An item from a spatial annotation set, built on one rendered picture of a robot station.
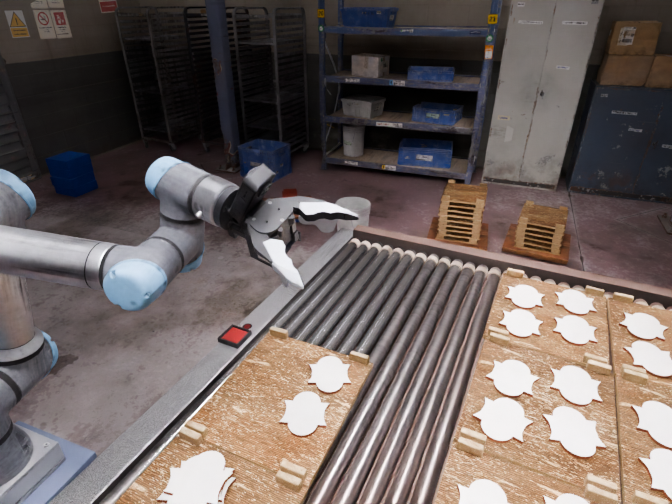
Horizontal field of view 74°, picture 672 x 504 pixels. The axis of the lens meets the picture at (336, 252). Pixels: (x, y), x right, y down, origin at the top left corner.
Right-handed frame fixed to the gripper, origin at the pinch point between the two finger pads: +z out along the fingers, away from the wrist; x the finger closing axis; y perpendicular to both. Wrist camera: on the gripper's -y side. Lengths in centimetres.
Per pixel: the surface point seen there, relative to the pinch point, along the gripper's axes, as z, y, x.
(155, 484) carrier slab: -24, 57, 37
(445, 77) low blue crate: -111, 204, -401
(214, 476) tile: -11, 50, 29
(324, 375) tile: -9, 68, -7
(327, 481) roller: 7, 60, 16
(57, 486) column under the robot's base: -46, 64, 49
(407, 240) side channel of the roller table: -18, 97, -87
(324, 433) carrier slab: 1, 62, 7
